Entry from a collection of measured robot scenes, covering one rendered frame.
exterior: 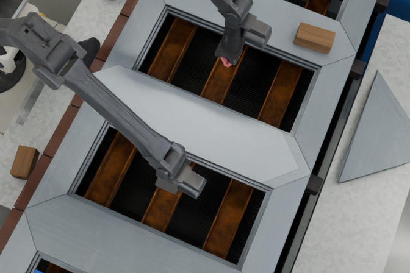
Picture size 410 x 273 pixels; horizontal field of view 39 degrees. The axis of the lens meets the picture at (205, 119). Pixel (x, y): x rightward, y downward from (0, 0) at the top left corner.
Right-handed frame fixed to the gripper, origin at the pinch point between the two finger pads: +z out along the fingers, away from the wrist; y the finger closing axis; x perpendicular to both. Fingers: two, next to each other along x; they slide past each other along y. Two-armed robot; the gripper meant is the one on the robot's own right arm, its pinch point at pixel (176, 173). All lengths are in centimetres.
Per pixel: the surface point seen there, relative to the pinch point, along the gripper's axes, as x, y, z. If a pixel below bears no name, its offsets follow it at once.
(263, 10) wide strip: -1, 62, 23
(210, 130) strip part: -2.6, 16.5, 12.1
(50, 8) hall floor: 104, 48, 106
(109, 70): 35.0, 21.3, 12.8
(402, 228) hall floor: -90, 18, 101
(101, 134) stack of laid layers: 27.8, 1.6, 10.1
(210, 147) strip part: -4.8, 11.7, 11.0
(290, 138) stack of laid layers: -26.4, 24.6, 14.3
